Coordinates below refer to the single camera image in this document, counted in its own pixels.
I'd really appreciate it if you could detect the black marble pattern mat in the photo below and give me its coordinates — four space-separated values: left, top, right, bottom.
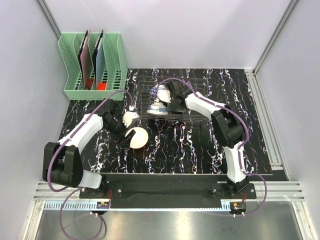
49 67 291 181

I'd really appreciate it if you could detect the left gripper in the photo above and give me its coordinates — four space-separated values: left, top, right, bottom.
104 114 136 148

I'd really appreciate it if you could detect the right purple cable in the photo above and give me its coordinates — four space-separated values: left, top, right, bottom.
153 78 268 216

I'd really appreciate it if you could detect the green patterned bowl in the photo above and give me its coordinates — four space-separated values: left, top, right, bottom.
154 84 172 103

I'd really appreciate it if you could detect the orange connector box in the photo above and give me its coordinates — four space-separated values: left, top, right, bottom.
230 201 247 212
97 200 111 209

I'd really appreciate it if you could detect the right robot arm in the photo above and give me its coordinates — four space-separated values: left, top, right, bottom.
165 78 249 199

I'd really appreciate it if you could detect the purple cable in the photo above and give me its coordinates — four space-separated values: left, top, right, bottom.
48 89 135 239
153 78 268 216

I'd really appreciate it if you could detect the wire dish rack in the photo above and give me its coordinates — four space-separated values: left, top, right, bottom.
136 76 216 122

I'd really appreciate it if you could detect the dark red block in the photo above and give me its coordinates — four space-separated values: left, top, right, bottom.
85 77 95 90

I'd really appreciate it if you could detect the light blue board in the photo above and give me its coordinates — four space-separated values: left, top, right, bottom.
92 30 105 87

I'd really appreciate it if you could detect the right orange connector box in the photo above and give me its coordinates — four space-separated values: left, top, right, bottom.
230 201 247 212

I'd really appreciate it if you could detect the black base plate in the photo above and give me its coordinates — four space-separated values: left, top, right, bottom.
77 174 257 211

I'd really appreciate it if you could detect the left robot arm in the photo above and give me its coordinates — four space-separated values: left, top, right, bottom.
42 99 140 198

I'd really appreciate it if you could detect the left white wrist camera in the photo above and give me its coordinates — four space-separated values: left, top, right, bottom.
122 105 140 128

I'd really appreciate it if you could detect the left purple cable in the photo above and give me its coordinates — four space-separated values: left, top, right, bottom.
48 89 135 239

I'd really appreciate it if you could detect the blue zigzag pattern bowl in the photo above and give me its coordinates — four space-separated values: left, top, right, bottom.
149 87 157 100

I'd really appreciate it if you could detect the aluminium frame rail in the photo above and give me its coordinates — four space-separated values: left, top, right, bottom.
33 181 304 201

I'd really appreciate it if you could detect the left orange connector box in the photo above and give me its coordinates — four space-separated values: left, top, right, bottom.
97 200 111 209

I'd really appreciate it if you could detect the blue floral white bowl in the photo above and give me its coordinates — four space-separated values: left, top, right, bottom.
146 101 168 115

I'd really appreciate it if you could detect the green plastic file organizer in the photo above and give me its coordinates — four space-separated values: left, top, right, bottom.
58 32 128 101

